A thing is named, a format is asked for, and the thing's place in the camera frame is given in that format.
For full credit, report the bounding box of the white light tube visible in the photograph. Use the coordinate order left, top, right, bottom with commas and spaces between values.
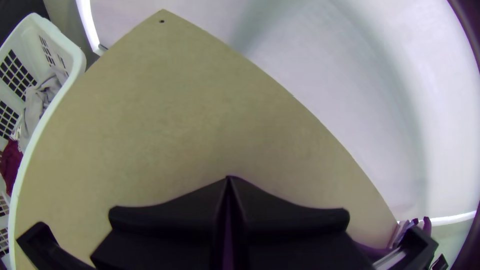
427, 210, 478, 227
74, 0, 109, 56

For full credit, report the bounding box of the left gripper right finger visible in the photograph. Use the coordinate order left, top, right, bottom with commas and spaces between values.
228, 175, 376, 270

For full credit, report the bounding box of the white laundry basket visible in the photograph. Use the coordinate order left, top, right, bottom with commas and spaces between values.
0, 12, 88, 270

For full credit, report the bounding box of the pile of folded clothes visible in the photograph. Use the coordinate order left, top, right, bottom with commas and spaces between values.
389, 216, 433, 251

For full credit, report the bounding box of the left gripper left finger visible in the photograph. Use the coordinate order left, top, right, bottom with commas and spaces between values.
89, 175, 230, 270

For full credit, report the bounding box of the heap of clothes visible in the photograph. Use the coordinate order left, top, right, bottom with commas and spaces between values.
0, 66, 71, 197

